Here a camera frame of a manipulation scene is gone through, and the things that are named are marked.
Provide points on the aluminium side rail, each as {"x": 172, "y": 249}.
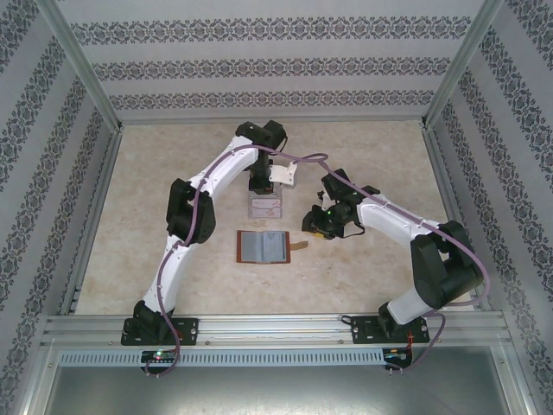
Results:
{"x": 110, "y": 149}
{"x": 440, "y": 173}

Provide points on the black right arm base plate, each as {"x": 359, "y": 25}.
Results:
{"x": 363, "y": 329}

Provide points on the aluminium mounting rail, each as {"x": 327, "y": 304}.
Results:
{"x": 276, "y": 328}

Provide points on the clear acrylic card box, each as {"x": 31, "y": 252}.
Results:
{"x": 281, "y": 194}

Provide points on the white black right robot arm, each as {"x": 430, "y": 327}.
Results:
{"x": 389, "y": 216}

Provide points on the small green controller board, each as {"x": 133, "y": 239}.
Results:
{"x": 397, "y": 354}

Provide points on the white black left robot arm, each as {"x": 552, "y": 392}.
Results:
{"x": 224, "y": 166}

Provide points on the aluminium back rail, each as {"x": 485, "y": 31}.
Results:
{"x": 272, "y": 119}

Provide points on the grey steel sheet shelf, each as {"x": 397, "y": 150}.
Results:
{"x": 276, "y": 389}

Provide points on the aluminium frame post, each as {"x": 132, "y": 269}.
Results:
{"x": 90, "y": 69}
{"x": 457, "y": 69}

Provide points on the controller board with green light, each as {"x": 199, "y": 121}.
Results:
{"x": 160, "y": 356}

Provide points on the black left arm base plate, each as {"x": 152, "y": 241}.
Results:
{"x": 188, "y": 328}

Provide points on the brown leather card holder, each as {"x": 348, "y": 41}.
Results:
{"x": 259, "y": 246}

